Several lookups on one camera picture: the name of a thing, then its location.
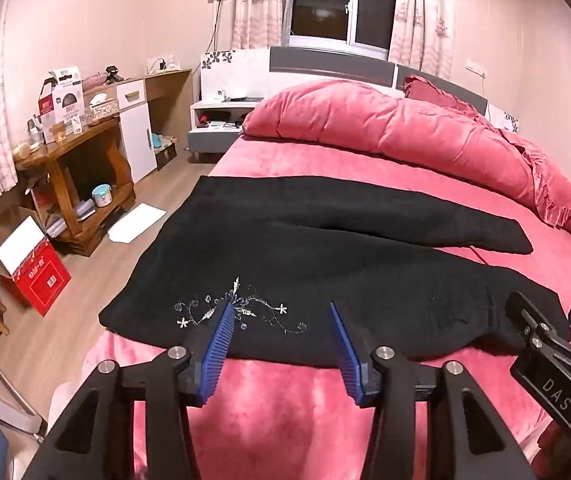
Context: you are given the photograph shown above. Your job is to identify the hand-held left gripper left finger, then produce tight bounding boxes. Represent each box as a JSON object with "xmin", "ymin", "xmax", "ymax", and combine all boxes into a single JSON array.
[{"xmin": 22, "ymin": 302, "xmax": 238, "ymax": 480}]

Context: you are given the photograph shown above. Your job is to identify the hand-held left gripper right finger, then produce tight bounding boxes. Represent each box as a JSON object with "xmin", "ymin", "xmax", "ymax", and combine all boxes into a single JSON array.
[{"xmin": 329, "ymin": 301, "xmax": 539, "ymax": 480}]

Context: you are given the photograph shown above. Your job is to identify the black embroidered pants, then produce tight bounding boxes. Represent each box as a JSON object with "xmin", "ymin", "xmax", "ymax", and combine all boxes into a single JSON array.
[{"xmin": 98, "ymin": 175, "xmax": 571, "ymax": 368}]

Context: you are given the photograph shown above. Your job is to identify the bed with pink sheet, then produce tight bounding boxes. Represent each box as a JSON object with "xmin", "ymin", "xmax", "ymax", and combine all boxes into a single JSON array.
[{"xmin": 48, "ymin": 135, "xmax": 571, "ymax": 480}]

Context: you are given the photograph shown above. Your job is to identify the pink frilled pillow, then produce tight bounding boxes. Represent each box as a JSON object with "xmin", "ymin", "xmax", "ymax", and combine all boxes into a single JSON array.
[
  {"xmin": 403, "ymin": 75, "xmax": 491, "ymax": 121},
  {"xmin": 500, "ymin": 130, "xmax": 571, "ymax": 241}
]

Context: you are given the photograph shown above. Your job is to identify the white paper sheet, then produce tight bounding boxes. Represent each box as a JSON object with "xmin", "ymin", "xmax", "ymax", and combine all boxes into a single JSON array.
[{"xmin": 108, "ymin": 203, "xmax": 167, "ymax": 244}]

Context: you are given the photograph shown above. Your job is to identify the red cardboard box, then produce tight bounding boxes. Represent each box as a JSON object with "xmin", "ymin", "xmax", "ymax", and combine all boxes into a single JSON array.
[{"xmin": 0, "ymin": 207, "xmax": 72, "ymax": 317}]

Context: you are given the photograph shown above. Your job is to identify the white floral headboard panel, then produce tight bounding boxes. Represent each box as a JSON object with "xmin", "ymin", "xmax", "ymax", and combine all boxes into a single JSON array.
[
  {"xmin": 200, "ymin": 50, "xmax": 271, "ymax": 103},
  {"xmin": 488, "ymin": 104, "xmax": 521, "ymax": 134}
]

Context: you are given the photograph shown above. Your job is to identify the dark box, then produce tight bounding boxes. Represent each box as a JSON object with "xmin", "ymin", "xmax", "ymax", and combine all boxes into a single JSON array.
[{"xmin": 155, "ymin": 135, "xmax": 178, "ymax": 171}]

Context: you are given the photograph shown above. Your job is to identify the grey white nightstand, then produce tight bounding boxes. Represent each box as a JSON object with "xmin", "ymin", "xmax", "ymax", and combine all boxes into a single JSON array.
[{"xmin": 188, "ymin": 97, "xmax": 266, "ymax": 153}]

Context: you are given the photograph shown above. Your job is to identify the wooden desk with white cabinet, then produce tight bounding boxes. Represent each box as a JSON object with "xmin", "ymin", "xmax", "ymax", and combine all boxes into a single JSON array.
[{"xmin": 82, "ymin": 69, "xmax": 193, "ymax": 183}]

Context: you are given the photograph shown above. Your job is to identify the pink duvet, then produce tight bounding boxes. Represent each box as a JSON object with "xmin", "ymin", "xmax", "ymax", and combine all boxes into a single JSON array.
[{"xmin": 242, "ymin": 79, "xmax": 541, "ymax": 211}]

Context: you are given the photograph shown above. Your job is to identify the wooden side table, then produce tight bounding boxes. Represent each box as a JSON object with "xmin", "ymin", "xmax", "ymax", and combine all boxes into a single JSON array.
[{"xmin": 12, "ymin": 115, "xmax": 136, "ymax": 257}]

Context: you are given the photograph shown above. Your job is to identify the tissue box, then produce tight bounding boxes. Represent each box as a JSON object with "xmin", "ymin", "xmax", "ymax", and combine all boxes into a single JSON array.
[{"xmin": 85, "ymin": 94, "xmax": 120, "ymax": 125}]

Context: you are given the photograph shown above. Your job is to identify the white product box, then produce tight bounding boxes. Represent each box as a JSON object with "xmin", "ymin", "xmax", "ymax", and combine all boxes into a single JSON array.
[{"xmin": 38, "ymin": 66, "xmax": 86, "ymax": 136}]

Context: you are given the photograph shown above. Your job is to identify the grey headboard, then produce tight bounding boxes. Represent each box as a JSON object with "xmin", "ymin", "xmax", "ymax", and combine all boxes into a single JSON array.
[{"xmin": 269, "ymin": 46, "xmax": 489, "ymax": 111}]

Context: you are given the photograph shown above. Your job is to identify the window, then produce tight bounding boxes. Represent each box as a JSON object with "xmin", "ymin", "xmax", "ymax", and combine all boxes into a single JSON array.
[{"xmin": 282, "ymin": 0, "xmax": 401, "ymax": 53}]

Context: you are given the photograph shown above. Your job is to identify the metal frame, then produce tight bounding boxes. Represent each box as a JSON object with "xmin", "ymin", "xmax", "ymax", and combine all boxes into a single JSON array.
[{"xmin": 0, "ymin": 330, "xmax": 48, "ymax": 436}]

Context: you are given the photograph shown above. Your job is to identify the wall outlet with plugs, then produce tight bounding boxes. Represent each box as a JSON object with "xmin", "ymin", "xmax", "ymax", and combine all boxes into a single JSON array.
[{"xmin": 148, "ymin": 55, "xmax": 181, "ymax": 72}]

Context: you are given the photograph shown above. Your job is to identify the hanging wall cable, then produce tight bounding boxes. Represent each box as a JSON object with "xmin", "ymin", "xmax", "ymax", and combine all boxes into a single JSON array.
[{"xmin": 209, "ymin": 0, "xmax": 232, "ymax": 56}]

